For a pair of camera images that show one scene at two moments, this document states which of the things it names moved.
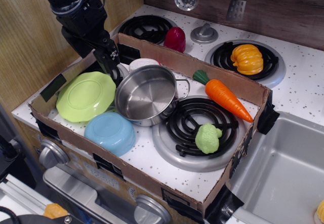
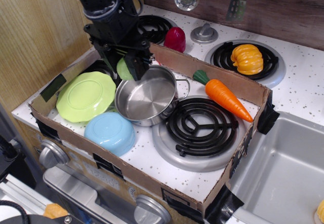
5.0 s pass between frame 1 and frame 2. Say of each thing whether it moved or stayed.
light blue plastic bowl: stayed
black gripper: moved
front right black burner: stayed
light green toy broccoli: moved
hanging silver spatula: stayed
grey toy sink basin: stayed
